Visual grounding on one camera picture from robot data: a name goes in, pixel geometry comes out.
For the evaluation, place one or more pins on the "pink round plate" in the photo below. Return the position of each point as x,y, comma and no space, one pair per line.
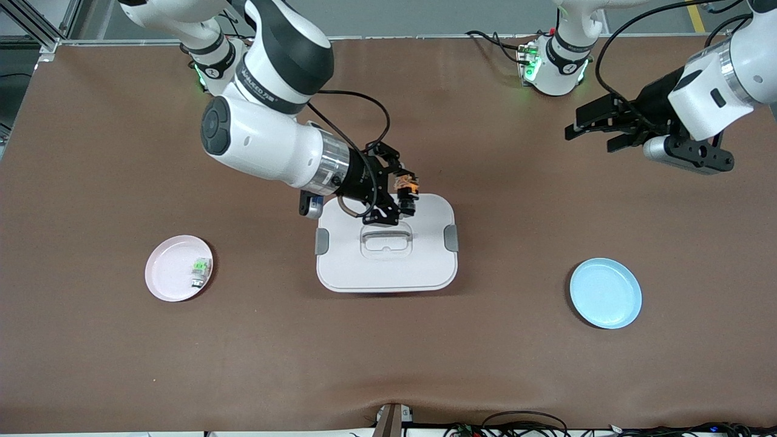
167,273

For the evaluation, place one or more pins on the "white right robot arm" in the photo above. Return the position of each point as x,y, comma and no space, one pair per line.
267,139

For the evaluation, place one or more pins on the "orange black push-button switch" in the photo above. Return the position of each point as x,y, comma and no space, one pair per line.
408,185

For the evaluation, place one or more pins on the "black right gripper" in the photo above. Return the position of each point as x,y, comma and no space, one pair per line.
363,179

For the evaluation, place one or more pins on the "white lidded storage box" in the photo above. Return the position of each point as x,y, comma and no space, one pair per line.
388,267

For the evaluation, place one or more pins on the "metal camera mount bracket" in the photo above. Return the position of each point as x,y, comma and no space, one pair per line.
391,422

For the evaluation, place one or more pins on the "green white push-button switch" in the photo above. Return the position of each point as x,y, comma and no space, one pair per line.
199,267

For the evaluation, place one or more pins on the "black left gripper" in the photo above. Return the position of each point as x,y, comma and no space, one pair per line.
653,101

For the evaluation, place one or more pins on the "aluminium frame profile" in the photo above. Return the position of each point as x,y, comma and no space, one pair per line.
71,18

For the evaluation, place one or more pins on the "light blue round plate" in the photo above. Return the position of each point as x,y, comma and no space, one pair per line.
607,297

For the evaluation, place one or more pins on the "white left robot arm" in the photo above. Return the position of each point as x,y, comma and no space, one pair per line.
710,97

